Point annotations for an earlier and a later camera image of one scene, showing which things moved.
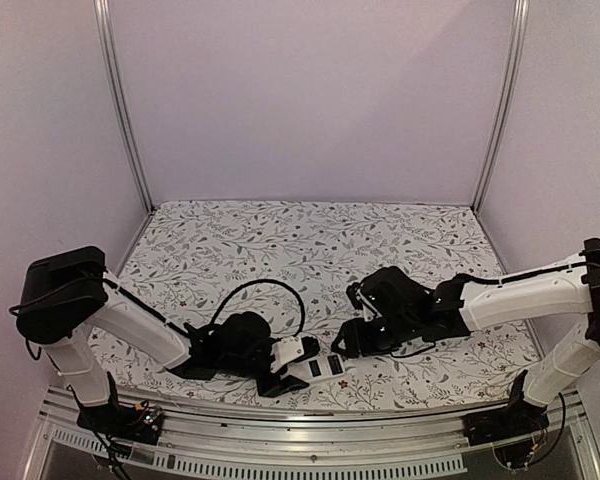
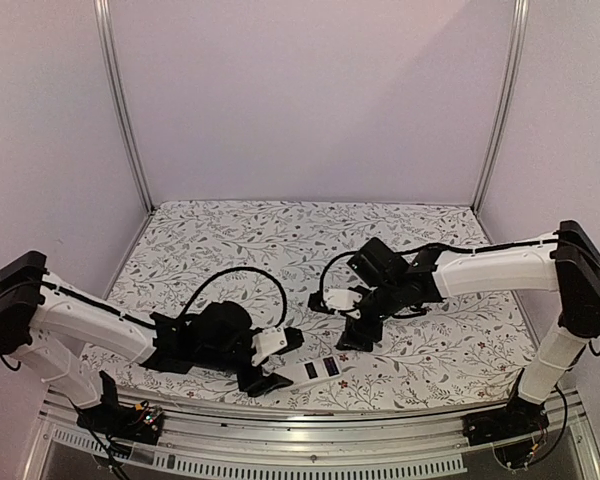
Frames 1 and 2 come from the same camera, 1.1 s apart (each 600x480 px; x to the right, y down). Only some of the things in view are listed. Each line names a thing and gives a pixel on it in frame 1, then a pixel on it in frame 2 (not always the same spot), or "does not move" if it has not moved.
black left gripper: [277, 387] → [262, 387]
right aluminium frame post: [501, 115] does not move
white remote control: [324, 366] does not move
